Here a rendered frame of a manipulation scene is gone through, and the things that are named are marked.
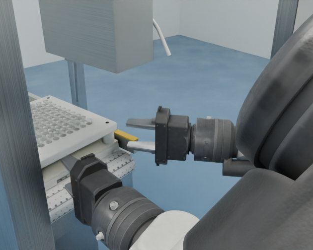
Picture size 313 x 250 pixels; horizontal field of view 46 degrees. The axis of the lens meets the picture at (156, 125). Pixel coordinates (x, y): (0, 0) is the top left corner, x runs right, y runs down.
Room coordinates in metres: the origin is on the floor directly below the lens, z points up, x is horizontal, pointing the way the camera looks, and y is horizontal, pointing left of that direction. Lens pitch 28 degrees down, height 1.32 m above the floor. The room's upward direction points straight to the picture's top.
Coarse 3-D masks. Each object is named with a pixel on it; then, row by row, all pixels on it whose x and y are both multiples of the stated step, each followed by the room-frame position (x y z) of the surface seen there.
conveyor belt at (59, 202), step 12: (108, 156) 0.69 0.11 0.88; (120, 156) 0.69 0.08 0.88; (108, 168) 0.65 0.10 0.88; (120, 168) 0.66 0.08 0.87; (132, 168) 0.68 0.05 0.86; (60, 180) 0.60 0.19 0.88; (48, 192) 0.56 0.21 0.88; (60, 192) 0.56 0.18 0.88; (48, 204) 0.53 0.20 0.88; (60, 204) 0.54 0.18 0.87; (72, 204) 0.55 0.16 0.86; (60, 216) 0.53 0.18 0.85
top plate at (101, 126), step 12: (48, 96) 0.86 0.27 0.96; (72, 108) 0.79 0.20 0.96; (96, 120) 0.73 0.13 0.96; (108, 120) 0.73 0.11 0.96; (84, 132) 0.67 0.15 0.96; (96, 132) 0.67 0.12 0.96; (108, 132) 0.70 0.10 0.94; (48, 144) 0.62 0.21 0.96; (60, 144) 0.62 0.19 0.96; (72, 144) 0.62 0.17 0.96; (84, 144) 0.64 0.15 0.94; (48, 156) 0.58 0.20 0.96; (60, 156) 0.60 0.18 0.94
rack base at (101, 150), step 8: (88, 144) 0.70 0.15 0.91; (96, 144) 0.70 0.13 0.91; (104, 144) 0.70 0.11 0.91; (112, 144) 0.70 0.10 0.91; (80, 152) 0.67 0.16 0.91; (88, 152) 0.67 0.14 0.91; (96, 152) 0.67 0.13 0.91; (104, 152) 0.68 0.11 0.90; (112, 152) 0.70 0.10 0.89; (48, 168) 0.61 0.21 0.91; (56, 168) 0.61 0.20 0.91; (64, 168) 0.61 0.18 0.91; (48, 176) 0.58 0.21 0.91; (56, 176) 0.59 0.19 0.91; (48, 184) 0.57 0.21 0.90; (56, 184) 0.58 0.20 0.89
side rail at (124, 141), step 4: (28, 92) 0.97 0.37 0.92; (32, 96) 0.94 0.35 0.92; (36, 96) 0.94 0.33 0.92; (32, 100) 0.94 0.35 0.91; (116, 136) 0.73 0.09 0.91; (120, 136) 0.72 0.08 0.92; (120, 140) 0.72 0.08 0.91; (124, 140) 0.71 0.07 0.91; (128, 140) 0.70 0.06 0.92; (136, 140) 0.70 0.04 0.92; (120, 144) 0.72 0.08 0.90; (124, 144) 0.71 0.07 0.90; (124, 148) 0.71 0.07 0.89; (132, 152) 0.70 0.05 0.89
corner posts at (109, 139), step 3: (111, 132) 0.71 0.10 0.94; (108, 135) 0.70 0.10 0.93; (111, 135) 0.71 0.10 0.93; (102, 138) 0.71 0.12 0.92; (105, 138) 0.70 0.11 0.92; (108, 138) 0.70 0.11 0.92; (111, 138) 0.71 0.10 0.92; (102, 141) 0.71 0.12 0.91; (105, 141) 0.70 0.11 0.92; (108, 141) 0.70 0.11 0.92; (111, 141) 0.70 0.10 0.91
